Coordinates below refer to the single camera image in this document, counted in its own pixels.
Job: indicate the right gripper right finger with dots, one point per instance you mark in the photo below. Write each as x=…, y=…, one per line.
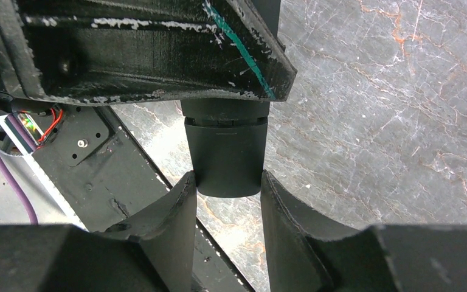
x=307, y=251

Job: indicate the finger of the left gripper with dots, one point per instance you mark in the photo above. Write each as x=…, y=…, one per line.
x=112, y=52

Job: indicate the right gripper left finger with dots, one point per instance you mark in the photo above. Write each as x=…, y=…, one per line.
x=151, y=250

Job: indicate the black remote battery cover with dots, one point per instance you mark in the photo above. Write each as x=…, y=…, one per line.
x=227, y=155

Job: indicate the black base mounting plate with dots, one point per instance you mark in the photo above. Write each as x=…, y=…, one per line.
x=105, y=177

